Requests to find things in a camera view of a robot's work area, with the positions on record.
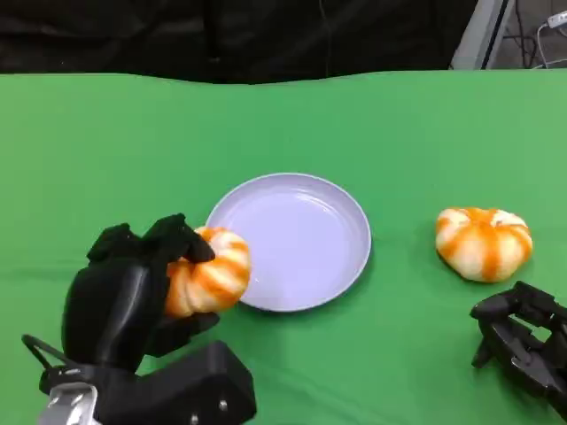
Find green table cloth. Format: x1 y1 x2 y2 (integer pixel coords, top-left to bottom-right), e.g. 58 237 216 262
0 68 567 425

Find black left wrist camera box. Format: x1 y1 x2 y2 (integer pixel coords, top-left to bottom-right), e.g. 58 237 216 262
95 340 258 425

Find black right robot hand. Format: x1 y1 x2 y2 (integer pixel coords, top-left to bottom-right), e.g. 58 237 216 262
469 281 567 421

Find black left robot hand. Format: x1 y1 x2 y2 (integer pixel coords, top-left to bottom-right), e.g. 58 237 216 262
61 212 221 373

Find white charger cable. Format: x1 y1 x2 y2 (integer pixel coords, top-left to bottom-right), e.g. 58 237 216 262
535 12 567 70

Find grey metal frame post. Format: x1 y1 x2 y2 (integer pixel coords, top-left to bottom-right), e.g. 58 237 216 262
449 0 517 71

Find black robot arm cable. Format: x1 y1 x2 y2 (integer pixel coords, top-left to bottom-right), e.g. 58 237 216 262
20 334 81 371

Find lilac plate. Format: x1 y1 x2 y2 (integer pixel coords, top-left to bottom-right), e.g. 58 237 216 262
204 172 373 313

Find black backdrop cloth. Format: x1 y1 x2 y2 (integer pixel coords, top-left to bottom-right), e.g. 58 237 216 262
0 0 482 85

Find orange white toy bread roll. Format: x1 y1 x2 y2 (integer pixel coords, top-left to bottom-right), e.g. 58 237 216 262
434 206 534 283
163 226 252 319

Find black floor cables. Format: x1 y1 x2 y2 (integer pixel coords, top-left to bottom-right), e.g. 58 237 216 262
502 0 548 68

